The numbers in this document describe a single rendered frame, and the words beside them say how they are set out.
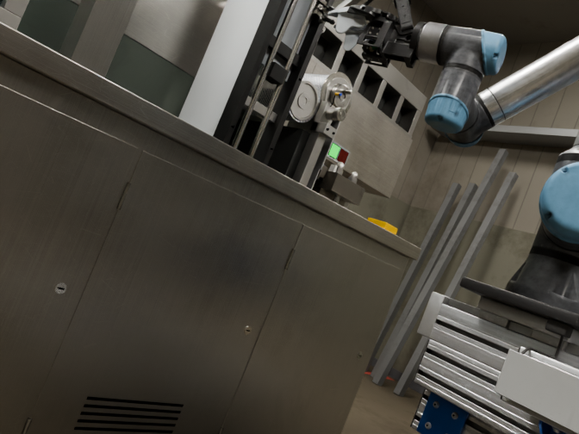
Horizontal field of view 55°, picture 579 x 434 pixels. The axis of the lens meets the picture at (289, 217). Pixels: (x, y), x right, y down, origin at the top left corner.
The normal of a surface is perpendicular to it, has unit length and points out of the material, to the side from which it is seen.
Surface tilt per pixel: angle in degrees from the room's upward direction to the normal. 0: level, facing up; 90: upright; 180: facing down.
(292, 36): 90
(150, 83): 90
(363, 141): 90
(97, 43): 90
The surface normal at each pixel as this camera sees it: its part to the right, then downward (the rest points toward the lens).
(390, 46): -0.36, -0.34
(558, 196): -0.43, -0.09
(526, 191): -0.73, -0.33
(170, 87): 0.67, 0.22
